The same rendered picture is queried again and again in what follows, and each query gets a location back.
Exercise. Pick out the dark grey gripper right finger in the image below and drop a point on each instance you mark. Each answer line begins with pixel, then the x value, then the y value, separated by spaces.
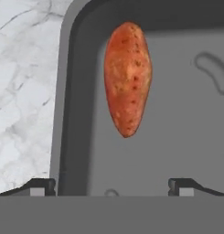
pixel 183 184

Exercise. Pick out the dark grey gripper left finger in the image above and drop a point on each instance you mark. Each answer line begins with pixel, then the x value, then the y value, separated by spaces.
pixel 40 184

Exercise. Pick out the grey tupperware container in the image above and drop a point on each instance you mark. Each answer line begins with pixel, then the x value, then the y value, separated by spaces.
pixel 165 122

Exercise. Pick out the orange sweet potato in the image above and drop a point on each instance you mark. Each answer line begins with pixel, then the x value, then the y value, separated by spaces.
pixel 128 79

